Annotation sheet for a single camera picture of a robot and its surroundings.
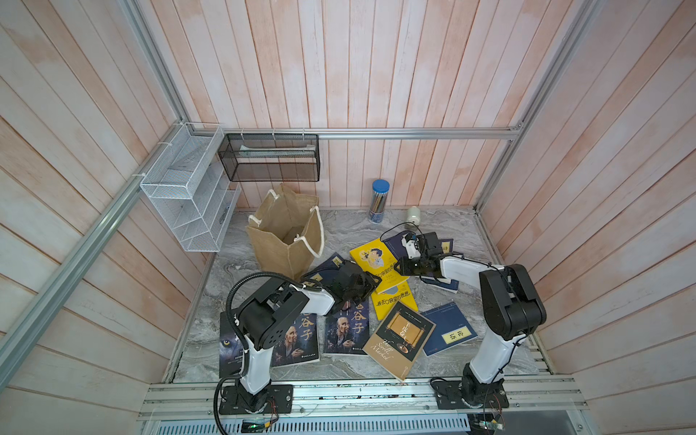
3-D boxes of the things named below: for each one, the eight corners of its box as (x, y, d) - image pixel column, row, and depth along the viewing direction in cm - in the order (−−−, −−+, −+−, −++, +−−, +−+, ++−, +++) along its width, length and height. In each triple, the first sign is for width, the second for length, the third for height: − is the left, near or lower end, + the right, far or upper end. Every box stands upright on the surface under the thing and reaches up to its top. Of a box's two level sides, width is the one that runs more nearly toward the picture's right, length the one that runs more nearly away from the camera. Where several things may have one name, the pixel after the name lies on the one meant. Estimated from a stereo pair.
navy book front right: (427, 356, 82) (429, 354, 81) (408, 318, 90) (410, 316, 88) (475, 338, 86) (478, 336, 84) (453, 303, 93) (455, 300, 92)
